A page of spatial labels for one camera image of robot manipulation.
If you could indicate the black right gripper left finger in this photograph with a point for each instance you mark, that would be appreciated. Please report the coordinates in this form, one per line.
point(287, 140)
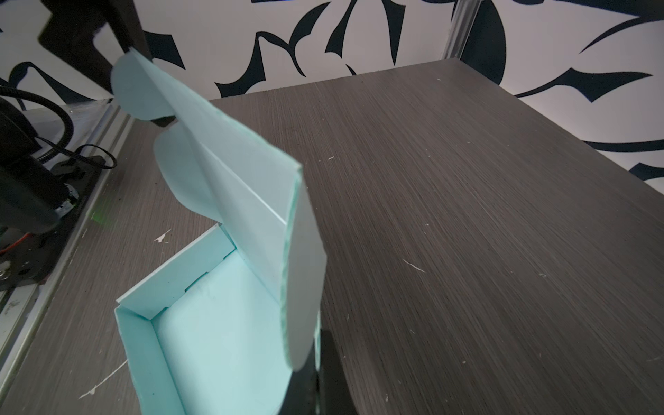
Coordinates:
point(301, 393)

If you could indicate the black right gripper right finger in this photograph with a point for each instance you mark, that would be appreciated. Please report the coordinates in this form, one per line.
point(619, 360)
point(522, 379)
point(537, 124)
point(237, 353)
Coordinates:
point(334, 393)

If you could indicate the light blue paper box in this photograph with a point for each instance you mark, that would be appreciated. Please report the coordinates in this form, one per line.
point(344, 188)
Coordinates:
point(220, 327)

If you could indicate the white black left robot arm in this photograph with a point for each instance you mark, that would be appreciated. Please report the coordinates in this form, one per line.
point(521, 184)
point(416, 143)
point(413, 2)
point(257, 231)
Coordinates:
point(69, 34)

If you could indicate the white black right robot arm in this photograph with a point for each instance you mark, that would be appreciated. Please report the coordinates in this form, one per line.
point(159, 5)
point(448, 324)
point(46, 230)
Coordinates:
point(44, 189)

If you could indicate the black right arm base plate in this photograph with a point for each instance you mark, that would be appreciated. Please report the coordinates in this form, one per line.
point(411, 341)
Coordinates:
point(34, 258)

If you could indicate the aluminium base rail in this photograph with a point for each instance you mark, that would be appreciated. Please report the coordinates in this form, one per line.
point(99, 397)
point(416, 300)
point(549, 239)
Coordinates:
point(97, 125)

